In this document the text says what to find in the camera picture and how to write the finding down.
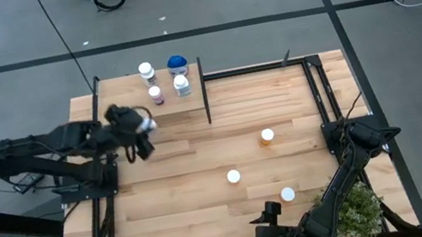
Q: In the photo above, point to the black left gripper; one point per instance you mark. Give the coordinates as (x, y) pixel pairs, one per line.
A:
(123, 125)

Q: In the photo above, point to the small white pill bottle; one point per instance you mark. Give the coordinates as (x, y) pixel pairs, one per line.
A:
(148, 125)

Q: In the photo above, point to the orange pill bottle white cap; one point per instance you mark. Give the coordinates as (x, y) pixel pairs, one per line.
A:
(267, 134)
(287, 194)
(234, 176)

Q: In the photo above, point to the pink bottle white cap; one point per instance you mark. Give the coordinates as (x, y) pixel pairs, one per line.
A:
(155, 92)

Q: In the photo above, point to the white bottle green label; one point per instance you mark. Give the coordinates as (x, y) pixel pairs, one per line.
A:
(147, 71)

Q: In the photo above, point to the white Trader Joe's melatonin bottle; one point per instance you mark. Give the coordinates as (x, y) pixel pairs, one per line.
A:
(181, 82)

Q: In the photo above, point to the white bottle with blue cap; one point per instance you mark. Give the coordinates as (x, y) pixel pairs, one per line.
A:
(177, 63)

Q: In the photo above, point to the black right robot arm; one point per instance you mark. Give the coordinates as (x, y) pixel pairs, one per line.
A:
(338, 196)

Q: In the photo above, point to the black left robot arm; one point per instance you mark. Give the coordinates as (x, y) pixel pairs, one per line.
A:
(46, 147)

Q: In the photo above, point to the potted plant with white flowers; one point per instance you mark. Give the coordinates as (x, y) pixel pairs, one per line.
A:
(358, 214)

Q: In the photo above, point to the black control box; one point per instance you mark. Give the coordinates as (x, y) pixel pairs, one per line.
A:
(28, 181)

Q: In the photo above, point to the black beam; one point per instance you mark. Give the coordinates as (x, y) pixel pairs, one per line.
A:
(15, 220)

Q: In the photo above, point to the wooden shelf black metal frame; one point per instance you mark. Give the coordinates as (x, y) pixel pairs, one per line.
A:
(124, 94)

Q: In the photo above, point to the black table frame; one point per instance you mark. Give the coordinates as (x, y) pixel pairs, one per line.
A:
(254, 69)

